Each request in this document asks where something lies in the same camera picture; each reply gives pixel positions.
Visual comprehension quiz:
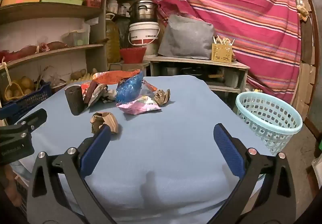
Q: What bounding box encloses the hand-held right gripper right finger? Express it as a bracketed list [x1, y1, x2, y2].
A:
[213, 123, 297, 224]

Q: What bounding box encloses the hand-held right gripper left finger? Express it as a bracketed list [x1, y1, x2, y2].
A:
[26, 126, 119, 224]

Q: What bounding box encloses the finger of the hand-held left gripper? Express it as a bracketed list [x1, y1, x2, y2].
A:
[12, 108, 48, 136]

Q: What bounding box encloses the brown paper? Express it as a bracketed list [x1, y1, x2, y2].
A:
[90, 111, 119, 135]
[153, 89, 171, 107]

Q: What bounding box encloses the dark brown scouring pad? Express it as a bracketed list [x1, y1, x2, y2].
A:
[65, 84, 85, 116]
[84, 81, 97, 104]

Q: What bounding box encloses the light blue plastic basket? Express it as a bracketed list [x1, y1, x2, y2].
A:
[236, 92, 303, 155]

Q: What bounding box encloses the red and silver snack wrapper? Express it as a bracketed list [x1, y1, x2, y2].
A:
[87, 84, 109, 110]

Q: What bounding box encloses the pink snack wrapper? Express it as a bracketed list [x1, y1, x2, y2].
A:
[116, 95, 161, 115]

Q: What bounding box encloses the blue plastic bag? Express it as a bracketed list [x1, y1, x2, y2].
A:
[115, 71, 144, 104]

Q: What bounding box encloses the orange and clear snack wrapper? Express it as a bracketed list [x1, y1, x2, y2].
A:
[92, 69, 141, 85]

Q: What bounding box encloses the person's left hand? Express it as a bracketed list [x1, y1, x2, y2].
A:
[0, 165, 23, 207]

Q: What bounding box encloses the blue plastic crate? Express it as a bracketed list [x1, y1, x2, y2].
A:
[0, 82, 52, 119]

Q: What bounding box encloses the pile of potatoes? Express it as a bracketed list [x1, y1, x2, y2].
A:
[4, 75, 36, 100]

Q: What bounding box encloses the large potato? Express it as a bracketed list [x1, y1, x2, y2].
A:
[70, 69, 87, 80]

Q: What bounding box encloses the yellow egg tray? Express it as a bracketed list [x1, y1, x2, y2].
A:
[68, 73, 95, 86]

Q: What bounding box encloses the sweet potato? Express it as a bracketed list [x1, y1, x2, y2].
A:
[0, 46, 38, 62]
[38, 41, 68, 51]

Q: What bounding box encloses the white plastic canister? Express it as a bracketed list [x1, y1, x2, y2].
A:
[225, 70, 239, 88]

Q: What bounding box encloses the dark frying pan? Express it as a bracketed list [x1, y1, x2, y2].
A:
[181, 67, 209, 78]

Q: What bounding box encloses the cardboard box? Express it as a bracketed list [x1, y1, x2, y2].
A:
[108, 61, 150, 76]

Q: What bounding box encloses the clear plastic container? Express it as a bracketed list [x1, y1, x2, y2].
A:
[62, 30, 90, 47]

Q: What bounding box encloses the low wooden cabinet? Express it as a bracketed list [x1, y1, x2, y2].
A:
[147, 56, 251, 93]

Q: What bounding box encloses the yellow utensil holder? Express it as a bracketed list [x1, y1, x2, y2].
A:
[211, 43, 233, 64]

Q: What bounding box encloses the small steel pot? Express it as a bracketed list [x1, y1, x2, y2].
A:
[161, 66, 179, 76]

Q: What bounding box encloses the red plastic bowl basket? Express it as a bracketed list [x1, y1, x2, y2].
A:
[119, 47, 147, 64]

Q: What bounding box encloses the stack of cardboard pieces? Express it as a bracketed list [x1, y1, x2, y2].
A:
[294, 61, 316, 119]

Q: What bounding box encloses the large cooking oil bottle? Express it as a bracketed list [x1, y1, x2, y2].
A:
[105, 13, 121, 64]

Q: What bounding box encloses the bundle of chopsticks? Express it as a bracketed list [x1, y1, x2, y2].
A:
[213, 35, 235, 46]

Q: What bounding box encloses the wooden shelf unit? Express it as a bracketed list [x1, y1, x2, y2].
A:
[0, 0, 109, 93]

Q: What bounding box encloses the grey fabric cover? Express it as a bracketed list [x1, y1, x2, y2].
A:
[158, 14, 215, 60]

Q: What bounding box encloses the white plastic bucket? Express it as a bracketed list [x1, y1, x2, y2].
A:
[128, 22, 160, 56]

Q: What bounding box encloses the small red basket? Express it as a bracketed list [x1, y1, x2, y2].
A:
[84, 0, 104, 8]

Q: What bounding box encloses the red striped cloth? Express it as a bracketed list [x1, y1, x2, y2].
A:
[146, 0, 302, 107]

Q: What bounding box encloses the steel cooking pot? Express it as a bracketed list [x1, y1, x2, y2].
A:
[128, 0, 158, 24]

